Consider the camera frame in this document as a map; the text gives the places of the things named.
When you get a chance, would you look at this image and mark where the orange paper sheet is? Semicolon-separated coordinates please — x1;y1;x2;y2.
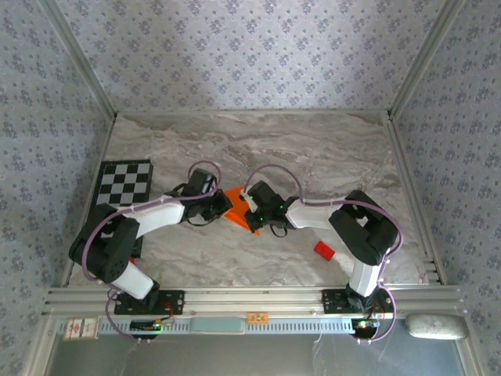
222;186;262;237

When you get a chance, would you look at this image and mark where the small red block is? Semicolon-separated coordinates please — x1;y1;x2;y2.
312;240;337;262

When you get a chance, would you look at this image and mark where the black grey chessboard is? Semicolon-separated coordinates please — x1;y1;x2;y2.
89;159;154;259

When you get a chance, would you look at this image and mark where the light blue pad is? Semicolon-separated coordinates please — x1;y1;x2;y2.
190;316;246;335

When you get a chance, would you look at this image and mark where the red white printed card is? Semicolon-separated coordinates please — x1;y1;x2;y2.
62;316;99;341

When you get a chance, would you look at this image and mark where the grey oval stone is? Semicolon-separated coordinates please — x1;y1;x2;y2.
405;313;470;340

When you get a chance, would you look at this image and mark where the thin black left gripper cable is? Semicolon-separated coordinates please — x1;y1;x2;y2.
185;212;217;228

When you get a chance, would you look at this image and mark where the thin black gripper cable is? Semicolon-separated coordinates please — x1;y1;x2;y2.
269;222;290;240
185;212;217;228

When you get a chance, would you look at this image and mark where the thin black right gripper cable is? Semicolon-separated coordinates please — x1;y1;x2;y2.
269;222;290;240

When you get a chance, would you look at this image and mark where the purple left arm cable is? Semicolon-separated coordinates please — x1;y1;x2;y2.
85;159;223;346

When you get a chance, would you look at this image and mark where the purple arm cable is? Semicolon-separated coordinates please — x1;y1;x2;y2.
85;159;223;346
243;164;403;345

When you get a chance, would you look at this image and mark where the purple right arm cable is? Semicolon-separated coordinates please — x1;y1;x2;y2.
243;164;403;345

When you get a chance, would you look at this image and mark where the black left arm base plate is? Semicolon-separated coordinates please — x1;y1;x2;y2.
113;288;186;316

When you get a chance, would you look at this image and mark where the aluminium mounting rail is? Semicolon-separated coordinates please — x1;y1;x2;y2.
41;285;465;316

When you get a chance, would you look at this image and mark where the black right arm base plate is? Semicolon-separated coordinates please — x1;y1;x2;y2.
321;288;395;314

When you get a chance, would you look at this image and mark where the grey slotted cable duct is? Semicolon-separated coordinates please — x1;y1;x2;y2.
97;316;355;336

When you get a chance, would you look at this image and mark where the aluminium side rail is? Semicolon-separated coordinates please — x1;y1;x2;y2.
385;111;448;286

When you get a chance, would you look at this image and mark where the aluminium frame post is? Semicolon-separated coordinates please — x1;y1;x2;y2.
387;0;467;118
38;0;118;118

